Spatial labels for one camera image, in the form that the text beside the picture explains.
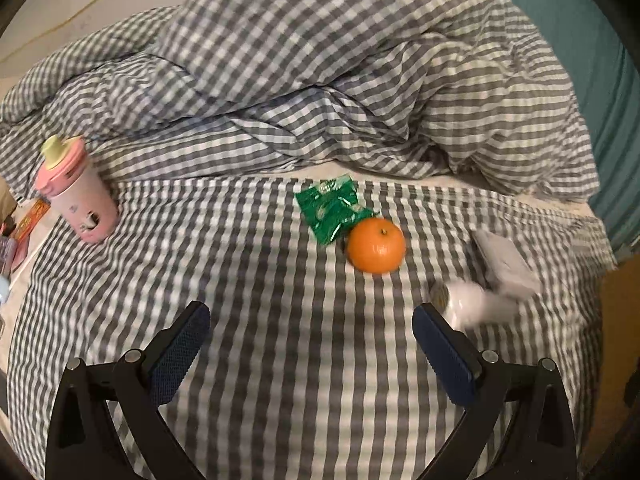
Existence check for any orange mandarin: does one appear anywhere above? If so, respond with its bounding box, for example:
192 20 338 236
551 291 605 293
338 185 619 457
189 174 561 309
346 218 406 274

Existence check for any teal curtain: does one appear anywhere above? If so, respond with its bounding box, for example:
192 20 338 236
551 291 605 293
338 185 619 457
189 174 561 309
512 0 639 260

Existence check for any green snack packet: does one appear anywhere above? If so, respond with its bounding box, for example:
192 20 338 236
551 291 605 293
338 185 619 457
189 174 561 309
295 174 375 245

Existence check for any orange snack wrapper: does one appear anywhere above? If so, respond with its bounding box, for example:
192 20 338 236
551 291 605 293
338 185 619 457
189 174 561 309
11 197 50 245

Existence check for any white cylindrical plug device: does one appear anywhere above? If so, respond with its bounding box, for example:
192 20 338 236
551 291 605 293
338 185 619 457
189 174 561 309
428 281 518 330

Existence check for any pink kids bottle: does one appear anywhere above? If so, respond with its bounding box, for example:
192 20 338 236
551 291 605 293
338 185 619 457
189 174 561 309
34 136 118 244

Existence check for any white square charger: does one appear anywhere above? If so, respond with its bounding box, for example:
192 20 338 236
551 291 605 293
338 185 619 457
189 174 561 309
472 230 541 301

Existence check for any crumpled checkered duvet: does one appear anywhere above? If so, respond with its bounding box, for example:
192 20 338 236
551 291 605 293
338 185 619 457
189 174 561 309
1 0 599 202

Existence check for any cardboard box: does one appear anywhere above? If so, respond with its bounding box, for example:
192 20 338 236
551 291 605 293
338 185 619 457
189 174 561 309
592 256 639 453

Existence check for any checkered bed sheet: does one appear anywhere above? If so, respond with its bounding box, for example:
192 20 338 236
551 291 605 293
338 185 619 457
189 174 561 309
8 178 615 479

